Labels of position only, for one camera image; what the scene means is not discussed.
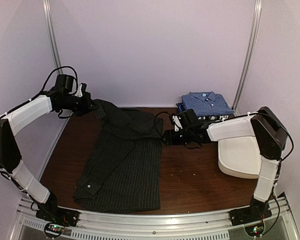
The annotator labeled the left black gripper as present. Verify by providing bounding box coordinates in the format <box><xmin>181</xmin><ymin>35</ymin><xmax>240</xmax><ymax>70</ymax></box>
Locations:
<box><xmin>59</xmin><ymin>92</ymin><xmax>99</xmax><ymax>117</ymax></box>

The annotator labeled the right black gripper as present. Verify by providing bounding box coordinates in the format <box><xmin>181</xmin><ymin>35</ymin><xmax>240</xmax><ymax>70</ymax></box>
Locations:
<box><xmin>161</xmin><ymin>127</ymin><xmax>194</xmax><ymax>146</ymax></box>

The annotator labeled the dark striped long sleeve shirt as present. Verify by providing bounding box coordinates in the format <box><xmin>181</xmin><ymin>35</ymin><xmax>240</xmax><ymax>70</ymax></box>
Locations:
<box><xmin>73</xmin><ymin>99</ymin><xmax>164</xmax><ymax>213</ymax></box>

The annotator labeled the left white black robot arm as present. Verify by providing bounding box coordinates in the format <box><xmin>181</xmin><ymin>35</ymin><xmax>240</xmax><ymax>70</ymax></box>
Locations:
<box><xmin>0</xmin><ymin>74</ymin><xmax>97</xmax><ymax>222</ymax></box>

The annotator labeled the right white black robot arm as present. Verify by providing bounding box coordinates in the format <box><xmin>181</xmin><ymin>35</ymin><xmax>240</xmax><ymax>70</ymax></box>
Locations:
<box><xmin>159</xmin><ymin>106</ymin><xmax>289</xmax><ymax>221</ymax></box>

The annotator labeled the dark blue printed folded shirt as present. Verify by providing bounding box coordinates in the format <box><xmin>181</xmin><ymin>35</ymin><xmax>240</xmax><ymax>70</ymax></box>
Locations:
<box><xmin>176</xmin><ymin>102</ymin><xmax>234</xmax><ymax>121</ymax></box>

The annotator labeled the blue checked folded shirt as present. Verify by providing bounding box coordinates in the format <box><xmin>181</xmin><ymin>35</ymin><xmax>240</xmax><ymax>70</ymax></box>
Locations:
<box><xmin>181</xmin><ymin>91</ymin><xmax>234</xmax><ymax>117</ymax></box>

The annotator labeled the white plastic bin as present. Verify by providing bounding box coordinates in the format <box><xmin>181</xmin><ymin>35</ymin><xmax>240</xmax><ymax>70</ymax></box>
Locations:
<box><xmin>218</xmin><ymin>136</ymin><xmax>261</xmax><ymax>179</ymax></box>

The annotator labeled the right circuit board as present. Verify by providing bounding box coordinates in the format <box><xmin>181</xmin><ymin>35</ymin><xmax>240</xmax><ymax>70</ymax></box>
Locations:
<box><xmin>244</xmin><ymin>224</ymin><xmax>265</xmax><ymax>238</ymax></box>

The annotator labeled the circuit board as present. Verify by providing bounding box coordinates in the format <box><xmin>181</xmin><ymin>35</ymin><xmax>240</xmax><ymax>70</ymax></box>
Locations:
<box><xmin>43</xmin><ymin>222</ymin><xmax>65</xmax><ymax>238</ymax></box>
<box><xmin>244</xmin><ymin>224</ymin><xmax>265</xmax><ymax>238</ymax></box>

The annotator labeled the left circuit board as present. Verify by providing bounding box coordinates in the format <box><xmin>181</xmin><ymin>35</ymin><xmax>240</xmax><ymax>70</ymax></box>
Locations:
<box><xmin>43</xmin><ymin>222</ymin><xmax>65</xmax><ymax>238</ymax></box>

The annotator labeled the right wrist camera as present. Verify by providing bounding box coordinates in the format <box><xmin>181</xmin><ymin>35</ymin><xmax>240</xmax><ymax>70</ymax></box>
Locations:
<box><xmin>171</xmin><ymin>115</ymin><xmax>183</xmax><ymax>132</ymax></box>

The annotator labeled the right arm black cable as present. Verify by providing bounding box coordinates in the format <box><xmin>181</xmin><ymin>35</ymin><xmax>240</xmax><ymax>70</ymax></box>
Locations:
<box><xmin>153</xmin><ymin>111</ymin><xmax>176</xmax><ymax>137</ymax></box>

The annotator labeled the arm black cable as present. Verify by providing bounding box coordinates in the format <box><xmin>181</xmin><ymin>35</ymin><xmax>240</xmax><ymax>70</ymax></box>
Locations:
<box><xmin>27</xmin><ymin>65</ymin><xmax>79</xmax><ymax>101</ymax></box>
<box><xmin>153</xmin><ymin>111</ymin><xmax>176</xmax><ymax>137</ymax></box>

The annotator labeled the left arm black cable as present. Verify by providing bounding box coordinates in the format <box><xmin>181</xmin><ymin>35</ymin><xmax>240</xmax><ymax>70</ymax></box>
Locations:
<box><xmin>27</xmin><ymin>65</ymin><xmax>79</xmax><ymax>101</ymax></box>

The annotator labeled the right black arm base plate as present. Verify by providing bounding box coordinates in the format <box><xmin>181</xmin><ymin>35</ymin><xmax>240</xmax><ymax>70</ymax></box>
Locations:
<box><xmin>229</xmin><ymin>206</ymin><xmax>272</xmax><ymax>226</ymax></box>

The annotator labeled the left aluminium frame post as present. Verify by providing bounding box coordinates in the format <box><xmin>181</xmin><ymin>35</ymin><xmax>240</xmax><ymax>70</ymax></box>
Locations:
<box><xmin>42</xmin><ymin>0</ymin><xmax>62</xmax><ymax>68</ymax></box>

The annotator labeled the aluminium frame post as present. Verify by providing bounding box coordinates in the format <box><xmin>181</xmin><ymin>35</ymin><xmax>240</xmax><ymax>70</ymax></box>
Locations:
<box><xmin>232</xmin><ymin>0</ymin><xmax>263</xmax><ymax>115</ymax></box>
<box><xmin>42</xmin><ymin>0</ymin><xmax>62</xmax><ymax>68</ymax></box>

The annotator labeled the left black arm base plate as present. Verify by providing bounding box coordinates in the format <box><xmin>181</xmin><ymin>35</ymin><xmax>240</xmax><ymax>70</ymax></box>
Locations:
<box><xmin>35</xmin><ymin>207</ymin><xmax>79</xmax><ymax>227</ymax></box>

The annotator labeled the front aluminium rail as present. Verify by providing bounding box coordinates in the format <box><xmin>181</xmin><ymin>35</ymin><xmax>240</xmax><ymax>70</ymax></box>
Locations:
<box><xmin>14</xmin><ymin>192</ymin><xmax>300</xmax><ymax>240</ymax></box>

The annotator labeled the right aluminium frame post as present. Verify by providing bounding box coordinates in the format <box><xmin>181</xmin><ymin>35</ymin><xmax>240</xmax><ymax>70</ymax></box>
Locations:
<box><xmin>232</xmin><ymin>0</ymin><xmax>263</xmax><ymax>115</ymax></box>

